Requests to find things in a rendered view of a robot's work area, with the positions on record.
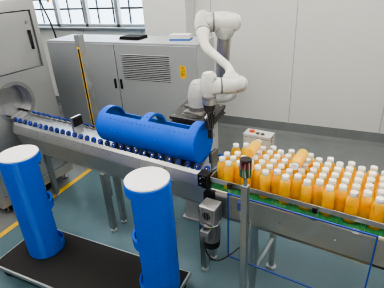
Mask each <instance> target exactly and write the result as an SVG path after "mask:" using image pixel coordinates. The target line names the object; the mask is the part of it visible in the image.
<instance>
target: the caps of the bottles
mask: <svg viewBox="0 0 384 288"><path fill-rule="evenodd" d="M270 149H271V150H267V154H264V155H263V159H260V160H259V164H256V165H255V169H256V170H260V169H261V165H264V164H265V162H266V161H265V159H269V155H272V154H273V150H276V149H277V147H276V146H274V145H272V146H270ZM283 153H284V150H282V149H279V150H278V154H274V158H275V159H271V160H270V163H271V164H270V163H269V164H267V165H266V168H267V169H263V170H262V174H264V175H268V174H269V170H268V169H272V168H273V165H272V164H276V163H277V159H280V157H281V156H280V154H283ZM294 153H295V150H294V149H289V154H285V158H282V163H279V164H278V169H274V174H280V173H281V170H280V169H284V168H285V165H284V164H286V163H288V159H290V158H291V155H292V154H294ZM313 157H314V154H313V153H309V156H308V158H307V159H306V160H305V162H304V164H303V166H302V167H301V168H298V172H299V173H296V174H294V178H295V179H301V178H302V175H301V174H303V173H305V169H304V168H307V167H308V163H310V162H311V158H313ZM322 160H323V159H322V158H321V157H316V159H315V161H316V162H314V163H313V167H311V168H310V172H311V173H307V178H308V179H304V180H303V183H304V184H305V185H310V184H311V180H310V179H313V178H314V174H313V173H316V172H317V168H318V167H319V166H320V163H319V162H322ZM327 161H328V162H325V167H323V168H322V172H323V173H320V174H319V177H320V178H317V179H316V183H317V184H319V185H322V184H323V182H324V180H323V179H324V178H326V176H327V174H326V173H328V172H329V168H328V167H331V165H332V163H331V162H334V158H333V157H328V158H327ZM260 164H261V165H260ZM336 165H337V166H336V167H334V171H335V172H332V174H331V176H332V178H329V183H330V184H327V185H326V189H327V190H329V191H332V190H334V185H332V184H336V182H337V180H336V178H338V177H339V172H341V167H342V166H343V162H341V161H338V162H337V163H336ZM348 165H349V166H347V167H346V172H344V178H342V184H340V185H339V188H340V189H341V190H347V185H346V184H348V183H349V181H350V180H349V179H348V178H350V177H351V172H353V170H354V168H353V167H352V166H355V162H354V161H349V162H348ZM358 170H359V171H358V172H357V173H356V176H358V177H355V178H354V182H355V183H354V184H353V186H352V188H353V189H354V190H351V191H350V195H351V196H353V197H357V196H358V194H359V192H358V191H357V190H359V189H360V188H361V186H360V184H359V183H362V178H360V177H363V176H364V172H363V171H365V170H366V167H364V166H358ZM370 170H372V171H369V176H370V177H368V178H367V181H368V182H369V183H366V188H367V189H366V190H364V192H363V193H364V195H366V196H371V195H372V193H373V192H372V191H371V189H373V188H374V185H373V184H372V183H374V182H375V178H374V177H376V175H377V172H376V171H377V170H378V166H375V165H372V166H370ZM286 173H287V174H282V179H285V180H288V179H289V175H288V174H292V173H293V169H291V163H290V168H287V169H286ZM381 175H382V176H381V177H380V181H381V182H380V183H379V188H380V189H378V191H377V194H378V195H381V196H377V197H376V201H377V202H379V203H384V197H383V196H384V170H383V171H382V172H381ZM345 177H346V178H345ZM322 178H323V179H322Z"/></svg>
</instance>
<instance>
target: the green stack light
mask: <svg viewBox="0 0 384 288"><path fill-rule="evenodd" d="M239 176H240V177H241V178H244V179H248V178H250V177H251V176H252V168H251V169H250V170H242V169H240V168H239Z"/></svg>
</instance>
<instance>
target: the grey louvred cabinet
mask: <svg viewBox="0 0 384 288"><path fill-rule="evenodd" d="M74 35H76V34H72V35H67V36H64V37H59V38H54V39H50V40H47V47H48V50H49V54H50V59H51V64H52V67H53V72H54V76H55V81H56V84H57V89H58V93H59V98H60V101H61V106H62V110H63V115H64V118H65V119H66V121H65V122H67V119H70V118H71V117H73V116H75V115H78V114H80V115H81V116H82V120H83V126H84V123H88V124H89V126H88V127H90V124H91V121H90V116H89V110H88V106H87V100H86V95H85V90H84V86H83V80H82V75H81V70H80V66H79V60H78V55H77V50H76V46H75V40H74ZM121 36H124V35H99V34H84V35H83V37H84V41H85V47H86V52H87V58H88V62H89V68H90V74H91V80H92V84H93V89H94V95H95V101H96V105H97V111H98V114H99V112H100V111H101V110H102V109H103V108H104V107H105V106H107V105H116V106H120V107H121V108H123V109H124V111H125V113H128V114H134V115H140V116H144V115H145V114H146V113H149V112H153V113H159V114H162V115H163V116H164V118H165V120H166V121H170V122H171V121H172V119H170V118H169V116H170V115H171V114H172V113H173V112H174V111H176V109H177V108H179V107H180V106H181V105H182V104H183V103H184V102H185V101H186V100H188V90H189V86H190V83H191V82H192V81H193V80H195V79H201V76H202V73H204V72H206V71H213V72H214V60H213V59H211V58H210V57H209V56H208V55H207V54H205V53H204V51H203V50H202V49H201V47H200V45H199V42H198V38H197V37H193V40H192V41H190V42H170V41H169V36H156V35H148V38H144V39H140V40H126V39H119V38H120V37H121Z"/></svg>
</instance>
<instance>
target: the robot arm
mask: <svg viewBox="0 0 384 288"><path fill-rule="evenodd" d="M240 27H241V18H240V15H239V14H237V13H235V12H232V11H217V12H207V11H205V10H200V11H198V12H197V14H196V16H195V20H194V28H195V33H196V35H197V38H198V42H199V45H200V47H201V49H202V50H203V51H204V53H205V54H207V55H208V56H209V57H210V58H211V59H213V60H214V61H215V62H216V74H215V72H213V71H206V72H204V73H202V76H201V79H195V80H193V81H192V82H191V83H190V86H189V90H188V102H189V104H188V105H185V108H187V110H185V111H184V113H185V114H191V115H195V116H198V117H203V116H204V115H205V117H204V118H203V119H204V121H205V127H206V130H207V132H208V138H210V139H212V138H213V126H214V122H215V114H216V112H214V110H215V104H216V103H224V102H229V101H232V100H233V99H234V98H235V97H236V95H237V93H240V92H243V91H245V90H246V89H247V79H246V78H245V77H244V76H241V75H239V74H238V73H237V72H236V71H235V70H234V68H233V66H232V65H231V63H230V62H229V60H230V45H231V38H232V36H233V34H234V32H235V31H237V30H239V28H240ZM210 32H215V34H216V36H217V50H215V49H214V48H213V47H212V46H211V45H210V44H209V36H210Z"/></svg>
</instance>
